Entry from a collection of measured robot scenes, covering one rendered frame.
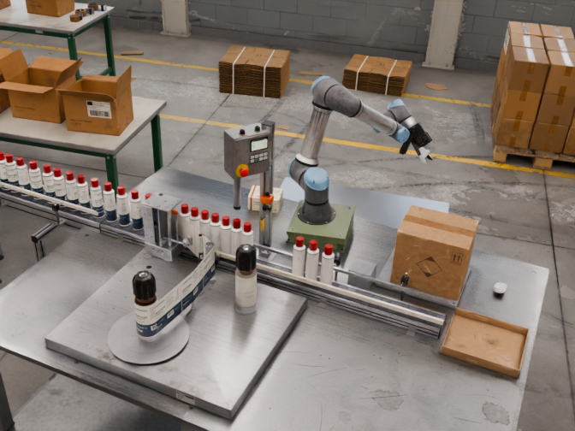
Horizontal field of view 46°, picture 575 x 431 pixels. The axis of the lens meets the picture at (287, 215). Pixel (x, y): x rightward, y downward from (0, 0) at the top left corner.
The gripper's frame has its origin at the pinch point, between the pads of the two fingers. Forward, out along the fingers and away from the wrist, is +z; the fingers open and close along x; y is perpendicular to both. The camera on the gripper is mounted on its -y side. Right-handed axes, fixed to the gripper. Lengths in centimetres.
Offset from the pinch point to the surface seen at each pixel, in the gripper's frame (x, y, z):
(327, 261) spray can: -85, -36, 10
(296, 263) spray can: -84, -50, 4
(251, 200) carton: -34, -77, -32
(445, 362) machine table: -94, -13, 66
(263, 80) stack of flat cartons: 289, -165, -149
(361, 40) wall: 451, -99, -151
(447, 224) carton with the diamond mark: -53, 6, 25
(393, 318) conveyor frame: -83, -26, 44
